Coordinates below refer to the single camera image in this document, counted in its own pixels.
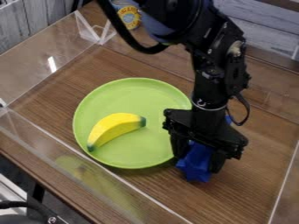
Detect blue plastic block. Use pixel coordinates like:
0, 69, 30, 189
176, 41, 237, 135
173, 114, 235, 184

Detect clear acrylic enclosure wall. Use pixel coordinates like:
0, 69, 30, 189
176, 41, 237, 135
0, 15, 299, 224

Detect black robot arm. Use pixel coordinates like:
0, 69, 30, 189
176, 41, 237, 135
132, 0, 251, 173

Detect yellow toy banana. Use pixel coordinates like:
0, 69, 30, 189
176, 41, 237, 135
86, 113, 145, 151

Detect green round plate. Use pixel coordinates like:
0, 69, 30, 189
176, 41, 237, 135
72, 78, 191, 169

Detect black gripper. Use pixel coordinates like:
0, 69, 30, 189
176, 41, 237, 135
163, 108, 248, 173

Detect black cable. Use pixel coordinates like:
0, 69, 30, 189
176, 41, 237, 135
96, 0, 180, 55

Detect yellow blue labelled can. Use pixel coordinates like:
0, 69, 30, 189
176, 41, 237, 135
109, 0, 141, 31

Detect black clamp with bolt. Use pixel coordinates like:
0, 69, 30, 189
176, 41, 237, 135
25, 196, 69, 224

